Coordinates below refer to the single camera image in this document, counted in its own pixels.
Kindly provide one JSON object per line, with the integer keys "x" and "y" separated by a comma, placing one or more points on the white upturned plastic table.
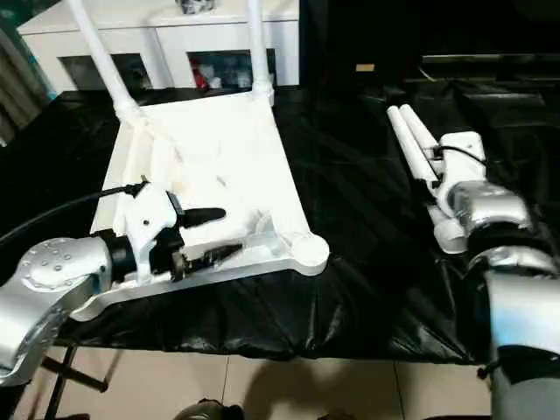
{"x": 210, "y": 153}

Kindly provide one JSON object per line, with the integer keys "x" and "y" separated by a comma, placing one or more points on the white plastic table leg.
{"x": 411, "y": 140}
{"x": 105, "y": 65}
{"x": 415, "y": 120}
{"x": 259, "y": 52}

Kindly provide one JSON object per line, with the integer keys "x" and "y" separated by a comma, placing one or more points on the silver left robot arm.
{"x": 48, "y": 280}

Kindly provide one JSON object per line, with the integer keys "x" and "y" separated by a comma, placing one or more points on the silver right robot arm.
{"x": 516, "y": 271}

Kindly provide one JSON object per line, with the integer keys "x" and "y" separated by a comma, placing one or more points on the black glossy mat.
{"x": 350, "y": 284}

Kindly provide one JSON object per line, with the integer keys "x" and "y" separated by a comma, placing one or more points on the black left robot foot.
{"x": 207, "y": 411}

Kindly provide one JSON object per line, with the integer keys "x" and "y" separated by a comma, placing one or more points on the white glass-door cabinet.
{"x": 175, "y": 35}

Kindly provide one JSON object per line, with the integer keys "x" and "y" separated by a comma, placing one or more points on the grey curtain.
{"x": 22, "y": 87}

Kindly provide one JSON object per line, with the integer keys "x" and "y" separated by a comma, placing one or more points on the black speaker box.
{"x": 363, "y": 39}

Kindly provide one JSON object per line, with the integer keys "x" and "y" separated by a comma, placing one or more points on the black glossy tv stand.
{"x": 490, "y": 67}

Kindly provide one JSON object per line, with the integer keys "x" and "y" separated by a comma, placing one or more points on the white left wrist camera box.
{"x": 146, "y": 223}

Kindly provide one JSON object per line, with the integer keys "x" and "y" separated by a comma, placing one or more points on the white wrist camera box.
{"x": 461, "y": 153}
{"x": 146, "y": 223}

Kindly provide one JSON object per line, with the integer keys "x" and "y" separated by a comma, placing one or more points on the black folding table frame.
{"x": 65, "y": 380}

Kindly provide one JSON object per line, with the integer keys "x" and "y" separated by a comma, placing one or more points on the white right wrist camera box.
{"x": 461, "y": 153}

